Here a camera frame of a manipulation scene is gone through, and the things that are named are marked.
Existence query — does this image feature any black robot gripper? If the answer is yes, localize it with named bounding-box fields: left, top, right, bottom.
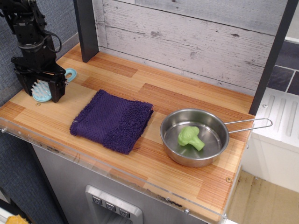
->
left=11, top=44, right=66, bottom=103

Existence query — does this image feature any light blue toy brush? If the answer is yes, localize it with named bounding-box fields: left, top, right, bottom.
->
left=31, top=68, right=77, bottom=102

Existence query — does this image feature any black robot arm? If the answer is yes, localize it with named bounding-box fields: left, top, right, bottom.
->
left=0, top=0, right=67, bottom=103

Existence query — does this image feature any purple terry rag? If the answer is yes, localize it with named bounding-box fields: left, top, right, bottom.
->
left=70, top=90, right=153, bottom=154

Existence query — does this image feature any clear acrylic edge guard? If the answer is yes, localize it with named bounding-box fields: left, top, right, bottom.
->
left=0, top=118, right=228, bottom=224

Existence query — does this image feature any yellow object at corner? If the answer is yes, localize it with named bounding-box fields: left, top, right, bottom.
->
left=5, top=215, right=29, bottom=224

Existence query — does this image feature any grey dispenser button panel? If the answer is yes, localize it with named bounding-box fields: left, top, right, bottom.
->
left=85, top=185, right=143, bottom=224

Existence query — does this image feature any green toy broccoli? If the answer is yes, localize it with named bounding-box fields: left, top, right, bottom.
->
left=178, top=126, right=205, bottom=151

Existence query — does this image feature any small steel pan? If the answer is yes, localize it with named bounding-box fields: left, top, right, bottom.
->
left=159, top=108, right=273, bottom=168

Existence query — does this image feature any white toy sink drainboard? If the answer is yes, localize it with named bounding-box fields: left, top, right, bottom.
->
left=253, top=88, right=299, bottom=151

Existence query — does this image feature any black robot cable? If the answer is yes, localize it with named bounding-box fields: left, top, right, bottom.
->
left=43, top=29, right=63, bottom=53

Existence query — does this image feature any dark right upright post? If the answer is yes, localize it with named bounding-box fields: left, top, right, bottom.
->
left=249, top=0, right=299, bottom=115

